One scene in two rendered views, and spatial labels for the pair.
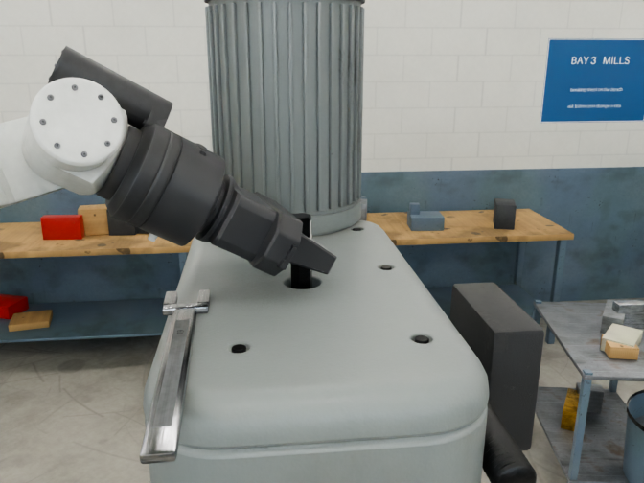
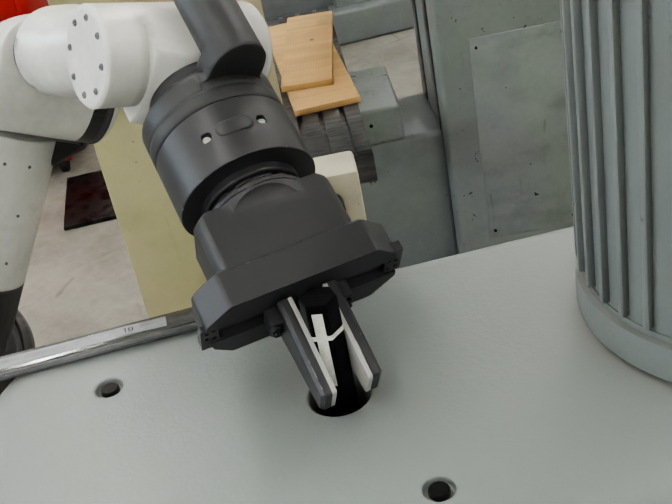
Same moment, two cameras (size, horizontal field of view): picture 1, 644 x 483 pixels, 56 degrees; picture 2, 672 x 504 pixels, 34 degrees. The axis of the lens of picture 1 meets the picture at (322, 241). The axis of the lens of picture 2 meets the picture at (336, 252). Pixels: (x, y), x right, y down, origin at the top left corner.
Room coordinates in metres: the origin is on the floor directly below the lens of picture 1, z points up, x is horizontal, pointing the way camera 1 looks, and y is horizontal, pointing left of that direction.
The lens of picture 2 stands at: (0.60, -0.47, 2.29)
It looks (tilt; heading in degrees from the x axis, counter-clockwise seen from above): 32 degrees down; 92
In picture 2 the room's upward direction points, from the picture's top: 11 degrees counter-clockwise
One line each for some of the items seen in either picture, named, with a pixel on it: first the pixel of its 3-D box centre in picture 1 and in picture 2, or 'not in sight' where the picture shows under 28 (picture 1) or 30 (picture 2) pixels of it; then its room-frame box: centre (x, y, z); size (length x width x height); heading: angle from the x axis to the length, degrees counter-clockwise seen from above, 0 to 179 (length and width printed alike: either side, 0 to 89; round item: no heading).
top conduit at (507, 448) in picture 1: (430, 349); not in sight; (0.62, -0.12, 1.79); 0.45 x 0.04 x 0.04; 6
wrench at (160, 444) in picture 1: (176, 355); (84, 346); (0.40, 0.11, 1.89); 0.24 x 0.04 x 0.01; 8
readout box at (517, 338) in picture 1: (492, 361); not in sight; (0.90, -0.28, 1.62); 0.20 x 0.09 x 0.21; 6
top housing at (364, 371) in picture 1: (302, 347); (384, 487); (0.58, 0.02, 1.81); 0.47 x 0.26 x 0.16; 6
